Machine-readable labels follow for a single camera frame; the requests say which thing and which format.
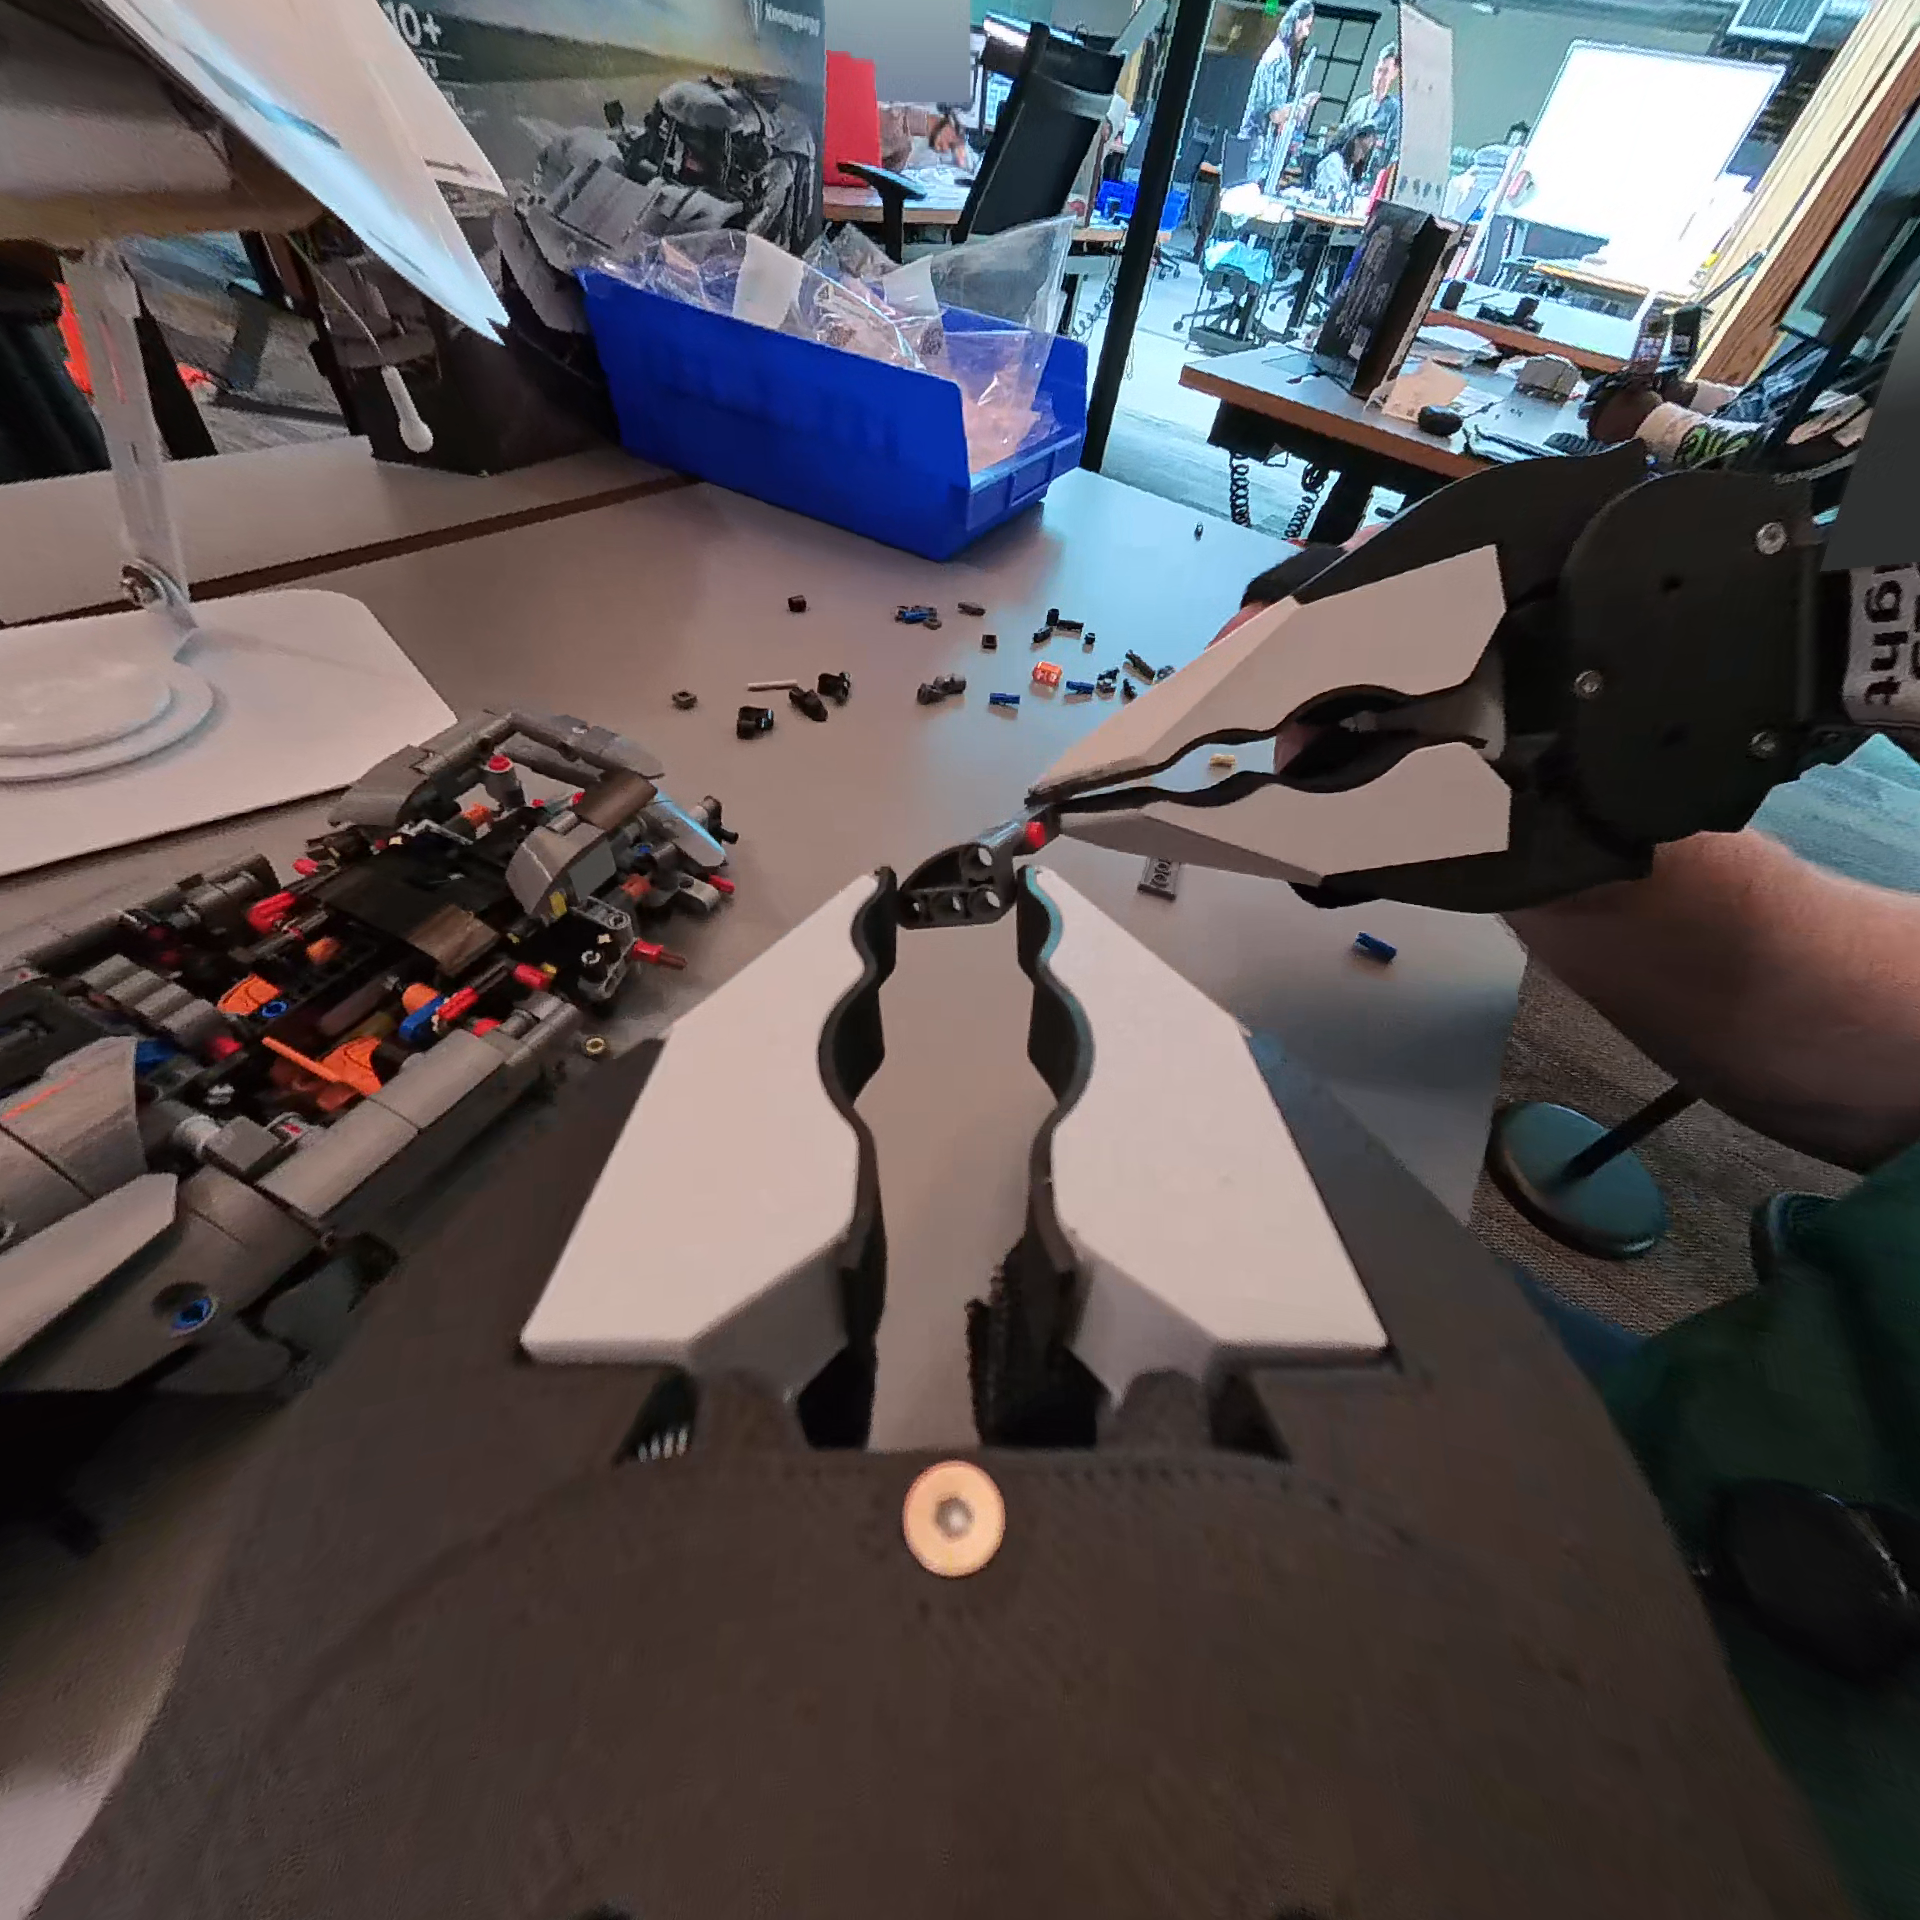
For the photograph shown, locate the round dark stand base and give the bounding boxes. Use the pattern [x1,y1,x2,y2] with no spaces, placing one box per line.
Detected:
[1487,1088,1705,1262]

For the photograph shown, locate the white book stand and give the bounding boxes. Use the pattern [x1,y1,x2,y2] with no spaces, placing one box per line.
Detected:
[0,0,460,880]

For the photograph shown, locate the wooden background table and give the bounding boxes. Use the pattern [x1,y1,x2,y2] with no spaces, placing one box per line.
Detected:
[1180,336,1652,518]

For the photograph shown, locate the lego instruction booklet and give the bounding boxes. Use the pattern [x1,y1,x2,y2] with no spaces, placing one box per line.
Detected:
[90,0,512,348]

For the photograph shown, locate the person's right forearm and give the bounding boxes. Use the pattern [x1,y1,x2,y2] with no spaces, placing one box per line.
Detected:
[1500,824,1920,1180]

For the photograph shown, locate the blue plastic bin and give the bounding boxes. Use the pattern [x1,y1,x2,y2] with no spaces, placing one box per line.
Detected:
[581,267,1091,564]

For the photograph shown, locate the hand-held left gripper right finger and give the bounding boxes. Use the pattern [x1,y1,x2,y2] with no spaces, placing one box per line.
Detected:
[1017,863,1393,1402]

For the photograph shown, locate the another person's forearm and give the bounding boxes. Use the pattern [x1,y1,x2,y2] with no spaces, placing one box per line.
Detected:
[1581,382,1794,470]

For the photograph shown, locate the white cable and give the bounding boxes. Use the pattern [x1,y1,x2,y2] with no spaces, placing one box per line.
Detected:
[306,263,441,459]

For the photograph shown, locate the black pleated floor lamp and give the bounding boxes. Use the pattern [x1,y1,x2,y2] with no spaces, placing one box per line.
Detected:
[1079,0,1217,472]

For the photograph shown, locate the dark grey lego connector beam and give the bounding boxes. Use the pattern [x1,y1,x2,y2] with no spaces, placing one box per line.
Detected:
[897,838,1021,933]

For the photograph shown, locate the black caster wheel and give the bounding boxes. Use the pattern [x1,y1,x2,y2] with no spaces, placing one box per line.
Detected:
[1717,1485,1920,1674]

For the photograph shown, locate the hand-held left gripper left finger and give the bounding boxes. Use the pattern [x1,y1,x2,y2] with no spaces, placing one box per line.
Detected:
[519,871,904,1408]

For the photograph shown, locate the black coiled cable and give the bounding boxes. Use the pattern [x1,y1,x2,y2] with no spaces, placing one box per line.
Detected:
[1231,451,1329,541]

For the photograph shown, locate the clear plastic parts bags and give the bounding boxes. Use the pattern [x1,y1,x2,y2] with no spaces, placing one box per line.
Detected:
[639,214,1082,466]

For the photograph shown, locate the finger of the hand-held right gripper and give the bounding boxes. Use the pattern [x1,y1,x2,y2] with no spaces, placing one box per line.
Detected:
[1043,703,1513,888]
[1024,544,1508,812]

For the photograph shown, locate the black upright box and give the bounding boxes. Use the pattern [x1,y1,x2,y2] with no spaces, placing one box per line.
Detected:
[1311,198,1466,399]

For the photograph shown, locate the grey lego car model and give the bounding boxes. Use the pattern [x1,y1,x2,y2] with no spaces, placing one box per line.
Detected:
[0,709,741,1396]

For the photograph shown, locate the black office chair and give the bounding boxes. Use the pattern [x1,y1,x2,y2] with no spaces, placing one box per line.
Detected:
[837,23,1127,294]

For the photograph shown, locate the black toy set box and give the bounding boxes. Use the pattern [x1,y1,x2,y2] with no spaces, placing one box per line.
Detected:
[299,0,831,479]

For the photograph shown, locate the red chair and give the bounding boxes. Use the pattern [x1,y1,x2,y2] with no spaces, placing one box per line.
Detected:
[825,52,917,190]

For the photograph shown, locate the bright white screen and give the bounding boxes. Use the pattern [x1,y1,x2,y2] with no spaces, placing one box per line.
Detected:
[1504,36,1789,300]

